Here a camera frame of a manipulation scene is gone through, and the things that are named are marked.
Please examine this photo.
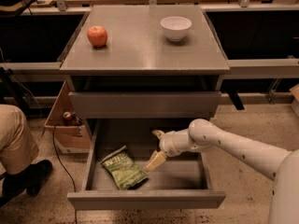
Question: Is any grey drawer cabinet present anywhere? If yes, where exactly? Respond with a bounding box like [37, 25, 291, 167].
[57, 5, 231, 161]

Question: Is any white ceramic bowl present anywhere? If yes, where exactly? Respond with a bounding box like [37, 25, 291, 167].
[161, 16, 192, 42]

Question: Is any red apple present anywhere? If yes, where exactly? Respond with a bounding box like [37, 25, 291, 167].
[87, 25, 107, 48]

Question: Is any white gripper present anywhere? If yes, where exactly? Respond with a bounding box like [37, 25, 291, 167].
[144, 130, 180, 172]

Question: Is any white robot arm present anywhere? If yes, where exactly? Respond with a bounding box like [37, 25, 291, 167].
[145, 119, 299, 224]

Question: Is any green jalapeno chip bag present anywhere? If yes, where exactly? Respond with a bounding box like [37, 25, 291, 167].
[100, 146, 148, 190]

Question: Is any black floor cable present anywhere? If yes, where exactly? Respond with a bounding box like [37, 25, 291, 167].
[51, 123, 78, 224]

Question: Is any black shoe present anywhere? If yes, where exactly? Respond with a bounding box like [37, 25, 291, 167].
[0, 160, 53, 206]

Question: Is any open grey middle drawer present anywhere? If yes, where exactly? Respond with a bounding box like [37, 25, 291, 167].
[67, 119, 225, 210]

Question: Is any cardboard box on floor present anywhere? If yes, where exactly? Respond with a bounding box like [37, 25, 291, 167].
[44, 82, 91, 153]

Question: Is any red soda can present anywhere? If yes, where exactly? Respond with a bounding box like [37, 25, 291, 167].
[63, 111, 76, 126]

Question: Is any closed grey top drawer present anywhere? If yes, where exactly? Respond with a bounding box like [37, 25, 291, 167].
[68, 91, 221, 119]

